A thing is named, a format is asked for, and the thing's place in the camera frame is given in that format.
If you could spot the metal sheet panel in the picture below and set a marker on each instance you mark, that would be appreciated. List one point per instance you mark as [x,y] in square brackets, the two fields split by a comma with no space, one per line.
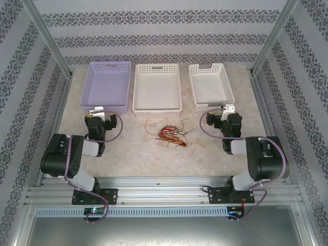
[164,230]

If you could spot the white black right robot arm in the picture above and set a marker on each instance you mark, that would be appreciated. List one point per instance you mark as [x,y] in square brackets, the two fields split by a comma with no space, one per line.
[269,164]

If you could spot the aluminium frame post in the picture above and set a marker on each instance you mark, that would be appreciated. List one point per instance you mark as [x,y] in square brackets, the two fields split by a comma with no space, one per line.
[278,33]
[44,33]

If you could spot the wide white plastic basket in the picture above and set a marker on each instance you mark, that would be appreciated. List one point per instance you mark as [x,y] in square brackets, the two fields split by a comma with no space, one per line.
[156,87]

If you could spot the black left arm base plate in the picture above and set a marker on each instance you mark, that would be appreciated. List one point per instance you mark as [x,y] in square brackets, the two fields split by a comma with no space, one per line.
[111,196]

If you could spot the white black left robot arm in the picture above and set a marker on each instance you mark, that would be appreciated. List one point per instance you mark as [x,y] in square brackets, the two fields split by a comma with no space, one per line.
[59,153]

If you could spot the aluminium side rail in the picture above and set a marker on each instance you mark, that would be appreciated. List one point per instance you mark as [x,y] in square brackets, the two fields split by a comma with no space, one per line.
[265,115]
[59,115]

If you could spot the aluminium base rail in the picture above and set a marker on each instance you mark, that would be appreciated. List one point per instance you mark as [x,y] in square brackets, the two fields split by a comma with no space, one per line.
[164,191]

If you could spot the purple plastic basket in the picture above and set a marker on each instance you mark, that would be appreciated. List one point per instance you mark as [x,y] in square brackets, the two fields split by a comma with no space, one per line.
[102,87]

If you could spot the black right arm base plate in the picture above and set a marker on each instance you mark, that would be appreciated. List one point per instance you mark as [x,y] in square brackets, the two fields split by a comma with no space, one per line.
[215,196]

